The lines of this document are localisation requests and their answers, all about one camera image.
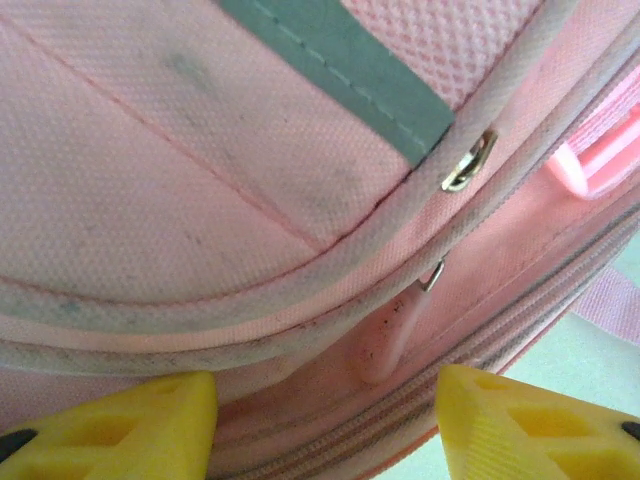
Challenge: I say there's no pink student backpack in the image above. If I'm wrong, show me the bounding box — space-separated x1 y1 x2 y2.
0 0 640 480

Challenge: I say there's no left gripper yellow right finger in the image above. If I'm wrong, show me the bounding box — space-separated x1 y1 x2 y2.
434 363 640 480

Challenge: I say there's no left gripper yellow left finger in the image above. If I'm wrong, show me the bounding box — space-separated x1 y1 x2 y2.
0 370 219 480

